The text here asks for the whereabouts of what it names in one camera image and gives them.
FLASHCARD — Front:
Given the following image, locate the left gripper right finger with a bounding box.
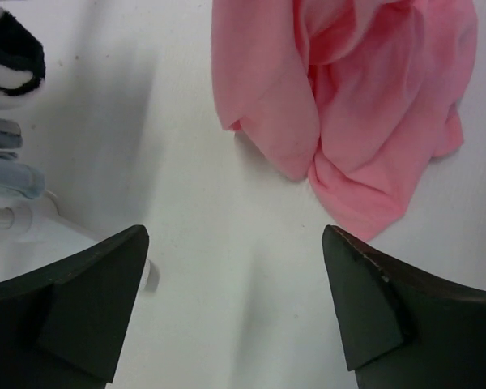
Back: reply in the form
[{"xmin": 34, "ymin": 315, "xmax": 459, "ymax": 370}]
[{"xmin": 322, "ymin": 225, "xmax": 486, "ymax": 388}]

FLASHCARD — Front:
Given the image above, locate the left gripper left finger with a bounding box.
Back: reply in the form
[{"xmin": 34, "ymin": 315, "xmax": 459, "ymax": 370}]
[{"xmin": 0, "ymin": 225, "xmax": 149, "ymax": 388}]

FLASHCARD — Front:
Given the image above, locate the pink t shirt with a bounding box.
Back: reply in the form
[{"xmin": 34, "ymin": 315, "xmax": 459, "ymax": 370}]
[{"xmin": 211, "ymin": 1, "xmax": 478, "ymax": 240}]

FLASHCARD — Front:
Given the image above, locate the white clothes rack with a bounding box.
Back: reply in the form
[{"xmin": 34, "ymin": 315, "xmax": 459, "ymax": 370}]
[{"xmin": 0, "ymin": 190, "xmax": 161, "ymax": 293}]

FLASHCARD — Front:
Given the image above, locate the light blue denim garment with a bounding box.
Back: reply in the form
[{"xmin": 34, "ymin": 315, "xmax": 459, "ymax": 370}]
[{"xmin": 0, "ymin": 118, "xmax": 45, "ymax": 199}]

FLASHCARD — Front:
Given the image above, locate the black and white garment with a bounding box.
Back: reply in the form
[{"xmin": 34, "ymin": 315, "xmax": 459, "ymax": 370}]
[{"xmin": 0, "ymin": 7, "xmax": 46, "ymax": 110}]

